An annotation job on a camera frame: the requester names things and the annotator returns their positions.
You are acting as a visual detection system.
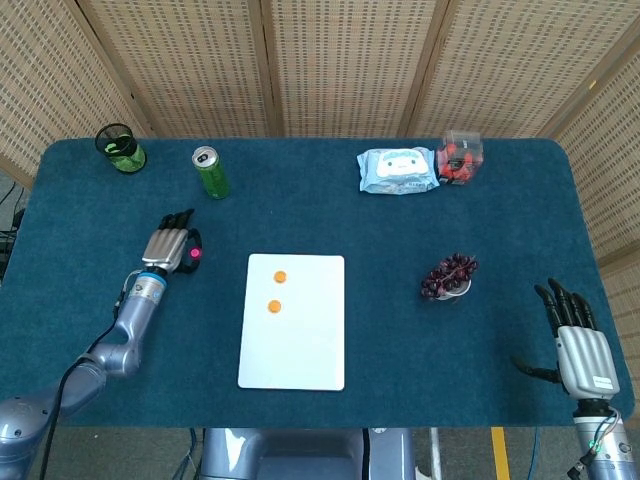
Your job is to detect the woven bamboo folding screen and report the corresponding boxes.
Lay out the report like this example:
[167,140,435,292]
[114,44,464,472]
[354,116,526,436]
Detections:
[0,0,640,361]

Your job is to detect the dark red grape bunch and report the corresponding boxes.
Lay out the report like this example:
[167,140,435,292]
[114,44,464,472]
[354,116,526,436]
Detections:
[420,253,480,301]

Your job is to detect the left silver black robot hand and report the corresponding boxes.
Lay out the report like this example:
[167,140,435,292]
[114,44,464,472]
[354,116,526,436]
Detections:
[141,208,205,275]

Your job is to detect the black floor cables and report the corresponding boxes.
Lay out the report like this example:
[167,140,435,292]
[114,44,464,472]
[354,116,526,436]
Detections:
[0,182,27,274]

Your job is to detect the white magnetic board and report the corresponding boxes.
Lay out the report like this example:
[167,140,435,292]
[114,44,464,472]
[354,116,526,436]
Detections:
[237,253,346,392]

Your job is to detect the green drink can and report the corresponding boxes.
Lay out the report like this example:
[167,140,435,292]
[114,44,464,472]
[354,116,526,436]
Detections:
[191,145,232,201]

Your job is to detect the white table leg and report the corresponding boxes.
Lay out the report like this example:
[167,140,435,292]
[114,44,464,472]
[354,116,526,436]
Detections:
[428,427,444,480]

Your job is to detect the blue wet wipes pack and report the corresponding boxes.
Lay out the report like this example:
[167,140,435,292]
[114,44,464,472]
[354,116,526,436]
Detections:
[356,146,441,194]

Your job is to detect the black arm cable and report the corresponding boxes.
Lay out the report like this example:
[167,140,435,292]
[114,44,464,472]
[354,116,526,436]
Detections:
[37,319,121,480]

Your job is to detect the blue floor cable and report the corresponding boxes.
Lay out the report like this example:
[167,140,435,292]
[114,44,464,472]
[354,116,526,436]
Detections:
[530,428,546,480]

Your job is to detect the grey robot torso base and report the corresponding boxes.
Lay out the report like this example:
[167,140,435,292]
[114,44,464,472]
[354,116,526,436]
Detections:
[199,427,416,480]

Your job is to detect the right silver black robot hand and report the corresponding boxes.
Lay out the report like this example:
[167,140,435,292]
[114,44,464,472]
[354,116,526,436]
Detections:
[509,277,621,400]

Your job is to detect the clear box of red clips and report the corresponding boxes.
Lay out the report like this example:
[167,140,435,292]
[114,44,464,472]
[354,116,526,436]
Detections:
[435,129,485,188]

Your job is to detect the black mesh pen holder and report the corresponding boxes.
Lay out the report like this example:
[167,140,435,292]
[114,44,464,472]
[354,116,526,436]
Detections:
[94,123,148,175]

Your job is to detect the teal table cloth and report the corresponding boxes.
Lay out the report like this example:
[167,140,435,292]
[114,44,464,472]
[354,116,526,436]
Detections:
[0,138,632,430]

